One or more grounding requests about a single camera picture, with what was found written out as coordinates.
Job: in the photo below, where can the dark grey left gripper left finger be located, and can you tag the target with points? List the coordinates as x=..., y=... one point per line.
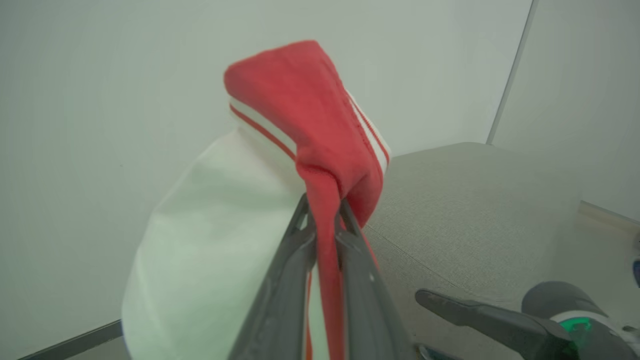
x=282, y=300

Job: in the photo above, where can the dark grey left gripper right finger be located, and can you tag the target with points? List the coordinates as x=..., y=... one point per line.
x=365, y=300

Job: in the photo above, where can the grey right gripper green band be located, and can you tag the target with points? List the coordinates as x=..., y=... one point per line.
x=600, y=340

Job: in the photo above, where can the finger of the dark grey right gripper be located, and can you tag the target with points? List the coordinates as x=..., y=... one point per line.
x=435, y=353

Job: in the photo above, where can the red and white garment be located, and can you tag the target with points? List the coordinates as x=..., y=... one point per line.
x=210, y=240

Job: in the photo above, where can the grey fabric sofa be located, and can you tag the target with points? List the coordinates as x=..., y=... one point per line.
x=465, y=210

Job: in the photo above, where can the grey partition edge strip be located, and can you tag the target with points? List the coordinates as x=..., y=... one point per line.
x=512, y=70

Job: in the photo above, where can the black wall baseboard strip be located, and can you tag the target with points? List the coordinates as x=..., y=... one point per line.
x=75, y=342

